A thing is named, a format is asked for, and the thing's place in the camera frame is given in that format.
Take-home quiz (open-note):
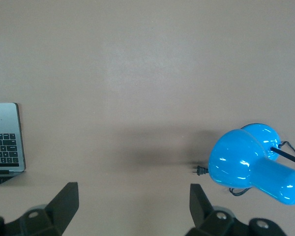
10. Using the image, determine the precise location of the black lamp power cable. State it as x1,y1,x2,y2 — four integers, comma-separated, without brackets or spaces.
193,141,295,197

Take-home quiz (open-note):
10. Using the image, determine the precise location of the silver grey laptop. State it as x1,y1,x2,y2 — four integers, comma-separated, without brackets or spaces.
0,102,27,191

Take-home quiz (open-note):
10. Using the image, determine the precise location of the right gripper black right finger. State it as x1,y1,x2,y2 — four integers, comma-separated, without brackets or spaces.
185,183,287,236

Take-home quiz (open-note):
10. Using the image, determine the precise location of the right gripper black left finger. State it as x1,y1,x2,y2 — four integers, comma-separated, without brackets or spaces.
4,182,79,236

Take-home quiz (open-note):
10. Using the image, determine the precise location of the blue desk lamp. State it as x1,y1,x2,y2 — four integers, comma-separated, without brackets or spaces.
207,122,295,206

